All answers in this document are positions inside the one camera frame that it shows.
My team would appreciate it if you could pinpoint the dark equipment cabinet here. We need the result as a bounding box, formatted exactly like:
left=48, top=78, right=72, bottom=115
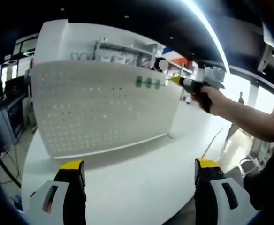
left=0, top=95, right=29, bottom=141

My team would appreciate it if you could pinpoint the white wall shelf rack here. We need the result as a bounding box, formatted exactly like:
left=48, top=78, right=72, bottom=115
left=94, top=38, right=163, bottom=68

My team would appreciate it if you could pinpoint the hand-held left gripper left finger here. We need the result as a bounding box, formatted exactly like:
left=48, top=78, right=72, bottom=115
left=24, top=160, right=88, bottom=225

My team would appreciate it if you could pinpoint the person's right hand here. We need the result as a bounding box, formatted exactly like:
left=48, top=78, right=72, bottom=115
left=190, top=84, right=214, bottom=114

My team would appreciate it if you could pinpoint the person's black shirt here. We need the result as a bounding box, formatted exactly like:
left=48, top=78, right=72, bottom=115
left=244, top=131, right=274, bottom=211

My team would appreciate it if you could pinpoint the white perforated mounting plate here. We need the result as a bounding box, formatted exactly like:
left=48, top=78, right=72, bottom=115
left=30, top=60, right=181, bottom=160

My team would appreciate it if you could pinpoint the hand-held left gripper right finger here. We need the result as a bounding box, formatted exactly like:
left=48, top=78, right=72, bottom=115
left=194, top=157, right=261, bottom=225

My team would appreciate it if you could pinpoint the cream chair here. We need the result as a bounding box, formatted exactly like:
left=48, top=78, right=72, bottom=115
left=223, top=126, right=253, bottom=166

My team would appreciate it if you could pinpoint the ceiling light strip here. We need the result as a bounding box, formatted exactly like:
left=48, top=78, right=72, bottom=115
left=181, top=0, right=230, bottom=71

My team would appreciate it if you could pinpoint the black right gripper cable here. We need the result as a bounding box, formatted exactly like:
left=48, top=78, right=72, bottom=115
left=201, top=127, right=223, bottom=162

